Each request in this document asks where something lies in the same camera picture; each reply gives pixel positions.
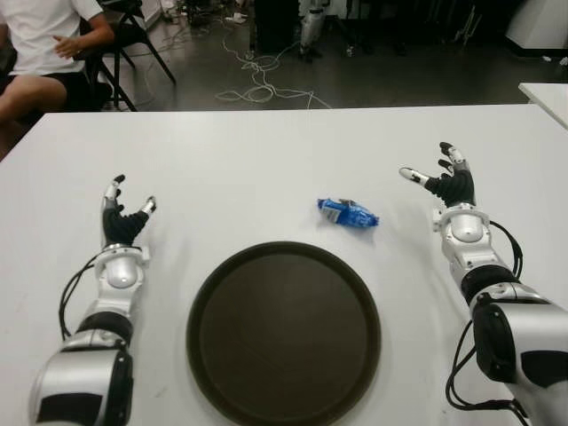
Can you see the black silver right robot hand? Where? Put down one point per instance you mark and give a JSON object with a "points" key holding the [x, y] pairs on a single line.
{"points": [[457, 186]]}

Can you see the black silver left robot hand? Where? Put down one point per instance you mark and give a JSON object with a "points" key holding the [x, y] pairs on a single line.
{"points": [[116, 224]]}

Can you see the blue Oreo cookie packet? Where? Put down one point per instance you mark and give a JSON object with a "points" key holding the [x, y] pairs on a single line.
{"points": [[350, 215]]}

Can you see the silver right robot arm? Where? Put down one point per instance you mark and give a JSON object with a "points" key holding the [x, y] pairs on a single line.
{"points": [[523, 328]]}

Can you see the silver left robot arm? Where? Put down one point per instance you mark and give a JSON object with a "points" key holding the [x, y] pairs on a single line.
{"points": [[75, 377]]}

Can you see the white side table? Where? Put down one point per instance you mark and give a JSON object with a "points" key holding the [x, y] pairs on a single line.
{"points": [[550, 95]]}

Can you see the white paper scraps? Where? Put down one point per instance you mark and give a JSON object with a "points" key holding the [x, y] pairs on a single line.
{"points": [[554, 60]]}

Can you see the white machine base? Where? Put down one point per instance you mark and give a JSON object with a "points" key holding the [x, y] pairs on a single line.
{"points": [[541, 22]]}

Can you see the black folding chair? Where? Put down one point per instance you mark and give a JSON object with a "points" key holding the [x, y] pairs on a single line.
{"points": [[133, 35]]}

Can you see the round dark brown tray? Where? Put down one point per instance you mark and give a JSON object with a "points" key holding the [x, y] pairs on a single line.
{"points": [[284, 337]]}

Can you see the seated person in white shirt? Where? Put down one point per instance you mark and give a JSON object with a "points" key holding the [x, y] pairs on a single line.
{"points": [[40, 35]]}

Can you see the silver humanoid robot leg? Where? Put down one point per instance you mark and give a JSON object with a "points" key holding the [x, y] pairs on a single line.
{"points": [[309, 26]]}

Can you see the black cabinet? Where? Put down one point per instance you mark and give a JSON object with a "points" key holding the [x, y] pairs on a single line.
{"points": [[275, 26]]}

